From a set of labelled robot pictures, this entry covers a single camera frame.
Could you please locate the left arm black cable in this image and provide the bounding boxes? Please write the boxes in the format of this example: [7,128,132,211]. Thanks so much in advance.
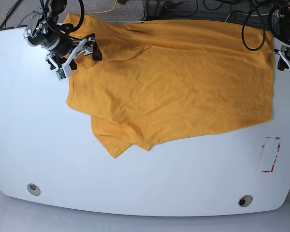
[241,0,290,52]

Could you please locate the black cable on floor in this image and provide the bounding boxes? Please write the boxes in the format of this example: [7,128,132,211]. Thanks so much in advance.
[0,0,39,29]

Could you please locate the yellow cable on floor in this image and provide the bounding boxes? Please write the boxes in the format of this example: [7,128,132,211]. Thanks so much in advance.
[89,0,118,15]

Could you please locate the right table cable grommet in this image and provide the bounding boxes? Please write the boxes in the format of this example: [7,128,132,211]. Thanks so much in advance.
[238,195,253,207]

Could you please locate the red tape rectangle marking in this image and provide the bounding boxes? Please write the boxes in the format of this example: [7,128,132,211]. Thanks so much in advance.
[258,137,281,173]

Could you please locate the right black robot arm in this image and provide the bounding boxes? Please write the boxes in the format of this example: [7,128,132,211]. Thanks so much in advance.
[24,0,102,73]

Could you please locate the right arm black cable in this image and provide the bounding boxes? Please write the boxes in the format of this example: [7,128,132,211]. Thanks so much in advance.
[55,0,85,39]

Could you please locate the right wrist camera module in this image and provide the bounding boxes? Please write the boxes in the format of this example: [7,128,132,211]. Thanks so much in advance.
[56,67,73,81]

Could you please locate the white cable on floor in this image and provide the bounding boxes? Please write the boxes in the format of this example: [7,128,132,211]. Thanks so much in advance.
[224,10,276,24]

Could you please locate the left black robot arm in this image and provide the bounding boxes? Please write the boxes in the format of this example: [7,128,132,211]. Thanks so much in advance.
[268,0,290,71]

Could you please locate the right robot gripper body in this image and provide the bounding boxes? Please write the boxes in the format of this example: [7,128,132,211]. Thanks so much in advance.
[24,20,96,71]

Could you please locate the table cable grommet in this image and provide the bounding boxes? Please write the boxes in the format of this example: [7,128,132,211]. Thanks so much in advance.
[238,195,253,207]
[27,183,41,196]

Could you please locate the left table cable grommet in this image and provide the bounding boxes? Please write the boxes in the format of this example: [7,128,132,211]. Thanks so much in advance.
[27,183,41,196]

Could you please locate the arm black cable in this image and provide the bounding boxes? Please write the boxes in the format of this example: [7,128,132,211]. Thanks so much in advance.
[55,0,85,39]
[241,0,290,52]

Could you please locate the orange yellow t-shirt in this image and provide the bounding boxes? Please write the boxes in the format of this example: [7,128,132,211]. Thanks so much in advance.
[66,16,274,157]

